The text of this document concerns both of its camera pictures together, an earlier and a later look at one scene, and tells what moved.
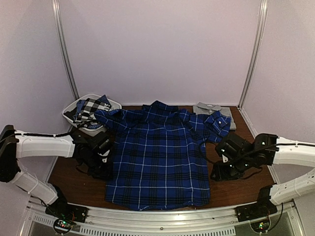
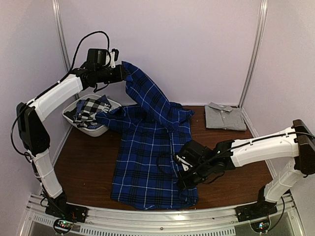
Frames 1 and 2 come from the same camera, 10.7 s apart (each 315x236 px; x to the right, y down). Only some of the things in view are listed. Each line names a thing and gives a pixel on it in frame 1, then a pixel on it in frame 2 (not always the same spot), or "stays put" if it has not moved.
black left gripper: x=106 y=175 to x=119 y=77
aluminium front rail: x=208 y=221 stays put
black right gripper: x=220 y=174 to x=185 y=183
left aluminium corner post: x=56 y=7 stays put
